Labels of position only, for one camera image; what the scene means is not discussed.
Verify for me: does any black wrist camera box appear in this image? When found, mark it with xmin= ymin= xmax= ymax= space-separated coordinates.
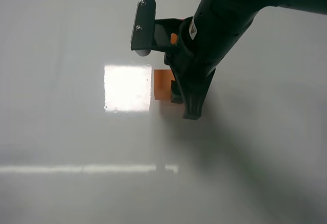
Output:
xmin=130 ymin=0 xmax=181 ymax=57

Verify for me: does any orange template block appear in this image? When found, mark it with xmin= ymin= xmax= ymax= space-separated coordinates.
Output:
xmin=170 ymin=33 xmax=177 ymax=45

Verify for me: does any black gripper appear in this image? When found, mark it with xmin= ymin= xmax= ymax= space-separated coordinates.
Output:
xmin=165 ymin=17 xmax=217 ymax=120

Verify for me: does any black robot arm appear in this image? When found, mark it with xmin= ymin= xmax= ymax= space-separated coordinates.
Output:
xmin=165 ymin=0 xmax=326 ymax=120

